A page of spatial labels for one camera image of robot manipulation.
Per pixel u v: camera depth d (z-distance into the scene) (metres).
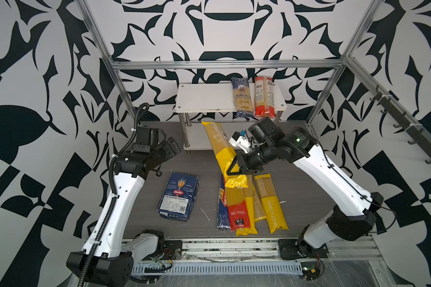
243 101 0.77
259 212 0.82
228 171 0.60
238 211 0.79
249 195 0.85
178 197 0.81
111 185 0.42
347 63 0.87
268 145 0.48
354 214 0.41
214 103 0.81
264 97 0.79
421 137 0.55
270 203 0.84
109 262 0.36
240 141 0.60
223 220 0.79
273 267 0.71
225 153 0.63
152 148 0.58
